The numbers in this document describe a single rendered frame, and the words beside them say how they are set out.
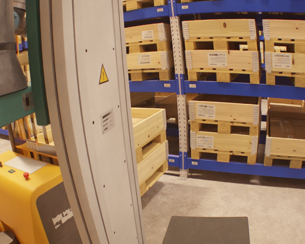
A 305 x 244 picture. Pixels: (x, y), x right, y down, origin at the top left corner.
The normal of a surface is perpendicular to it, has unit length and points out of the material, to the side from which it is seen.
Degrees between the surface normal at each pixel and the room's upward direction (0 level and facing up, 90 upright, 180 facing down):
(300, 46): 90
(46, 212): 90
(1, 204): 74
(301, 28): 90
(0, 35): 90
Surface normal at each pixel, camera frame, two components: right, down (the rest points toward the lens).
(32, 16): -0.27, 0.30
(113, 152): 0.96, 0.00
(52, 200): 0.88, 0.07
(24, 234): -0.48, 0.01
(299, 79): -0.48, 0.29
